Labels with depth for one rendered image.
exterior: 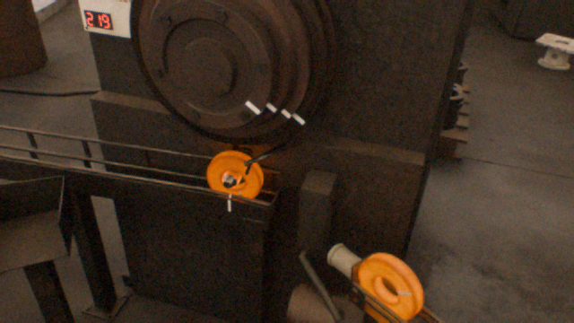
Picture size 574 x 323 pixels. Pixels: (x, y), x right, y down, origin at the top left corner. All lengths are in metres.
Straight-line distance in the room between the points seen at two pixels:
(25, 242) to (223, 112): 0.68
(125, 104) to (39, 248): 0.45
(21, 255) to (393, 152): 0.99
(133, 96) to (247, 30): 0.61
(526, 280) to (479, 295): 0.25
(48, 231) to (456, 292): 1.55
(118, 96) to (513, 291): 1.72
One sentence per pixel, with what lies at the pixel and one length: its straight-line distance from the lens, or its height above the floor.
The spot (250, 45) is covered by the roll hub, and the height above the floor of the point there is 1.18.
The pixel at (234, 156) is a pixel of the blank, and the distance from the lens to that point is 1.21.
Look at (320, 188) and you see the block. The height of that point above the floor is 0.80.
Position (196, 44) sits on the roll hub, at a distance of 0.97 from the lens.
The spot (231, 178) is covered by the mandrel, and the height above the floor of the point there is 0.78.
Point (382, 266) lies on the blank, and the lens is 1.04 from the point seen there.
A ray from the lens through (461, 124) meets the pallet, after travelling 3.00.
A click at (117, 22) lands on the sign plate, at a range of 1.34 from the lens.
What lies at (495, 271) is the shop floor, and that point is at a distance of 2.27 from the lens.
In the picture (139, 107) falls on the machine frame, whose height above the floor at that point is 0.87.
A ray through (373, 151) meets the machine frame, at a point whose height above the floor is 0.87.
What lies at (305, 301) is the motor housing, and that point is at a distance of 1.25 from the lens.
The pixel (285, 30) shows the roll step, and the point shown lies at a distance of 0.95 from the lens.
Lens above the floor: 1.51
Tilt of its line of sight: 35 degrees down
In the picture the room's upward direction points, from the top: 3 degrees clockwise
